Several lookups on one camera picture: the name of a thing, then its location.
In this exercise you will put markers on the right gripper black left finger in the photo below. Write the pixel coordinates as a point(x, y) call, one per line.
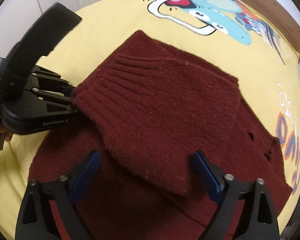
point(35, 219)

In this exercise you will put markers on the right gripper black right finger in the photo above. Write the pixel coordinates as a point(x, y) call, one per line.
point(257, 219)

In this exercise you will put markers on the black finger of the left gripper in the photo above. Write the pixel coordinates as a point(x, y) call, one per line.
point(34, 112)
point(48, 80)

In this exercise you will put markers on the dark red knit sweater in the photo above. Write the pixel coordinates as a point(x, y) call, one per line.
point(146, 109)

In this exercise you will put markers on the person's left hand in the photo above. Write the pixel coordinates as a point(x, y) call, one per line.
point(7, 134)

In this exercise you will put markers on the yellow dinosaur print bedspread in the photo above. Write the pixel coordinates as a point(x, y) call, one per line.
point(225, 33)

